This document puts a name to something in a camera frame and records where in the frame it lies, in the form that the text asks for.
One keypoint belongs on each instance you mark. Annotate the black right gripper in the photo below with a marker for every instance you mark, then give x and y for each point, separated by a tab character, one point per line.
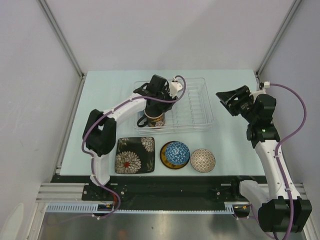
243	93

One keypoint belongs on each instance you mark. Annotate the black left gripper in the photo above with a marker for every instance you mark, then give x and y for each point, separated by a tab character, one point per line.
165	107

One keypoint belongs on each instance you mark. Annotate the red black lacquer cup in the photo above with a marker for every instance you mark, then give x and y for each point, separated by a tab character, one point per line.
151	121

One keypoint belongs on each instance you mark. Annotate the blue triangle pattern bowl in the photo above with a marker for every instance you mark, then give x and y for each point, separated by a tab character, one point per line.
177	153

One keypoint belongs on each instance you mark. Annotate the brown lattice pattern bowl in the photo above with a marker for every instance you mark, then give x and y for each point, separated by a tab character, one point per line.
203	160

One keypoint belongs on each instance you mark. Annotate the black floral square plate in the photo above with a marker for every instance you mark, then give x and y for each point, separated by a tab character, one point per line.
135	155

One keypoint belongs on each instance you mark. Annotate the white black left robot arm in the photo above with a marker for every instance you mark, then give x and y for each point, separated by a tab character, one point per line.
99	137

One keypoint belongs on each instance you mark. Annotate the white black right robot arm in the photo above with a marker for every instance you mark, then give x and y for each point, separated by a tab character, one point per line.
281	209

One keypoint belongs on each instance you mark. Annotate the yellow round saucer plate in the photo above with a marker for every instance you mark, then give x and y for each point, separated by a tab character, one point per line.
166	163

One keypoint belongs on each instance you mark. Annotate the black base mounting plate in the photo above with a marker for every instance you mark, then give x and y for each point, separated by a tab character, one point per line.
224	188

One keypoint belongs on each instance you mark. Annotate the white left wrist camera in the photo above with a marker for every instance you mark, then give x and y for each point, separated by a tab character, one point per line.
175	87

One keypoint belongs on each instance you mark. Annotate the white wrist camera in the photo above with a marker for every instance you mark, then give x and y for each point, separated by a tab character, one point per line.
261	89
175	87

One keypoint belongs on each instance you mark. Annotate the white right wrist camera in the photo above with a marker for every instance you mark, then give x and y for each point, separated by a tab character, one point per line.
261	89

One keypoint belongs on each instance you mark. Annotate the white slotted cable duct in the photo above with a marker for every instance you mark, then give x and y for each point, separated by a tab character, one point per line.
96	208

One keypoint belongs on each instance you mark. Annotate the right aluminium frame post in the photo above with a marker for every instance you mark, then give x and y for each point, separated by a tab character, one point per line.
290	15

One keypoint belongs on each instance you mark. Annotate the aluminium frame post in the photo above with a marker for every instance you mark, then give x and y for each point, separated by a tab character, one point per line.
44	6
290	15

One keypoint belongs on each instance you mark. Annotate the left aluminium frame post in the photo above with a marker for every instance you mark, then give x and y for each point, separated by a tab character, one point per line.
44	6

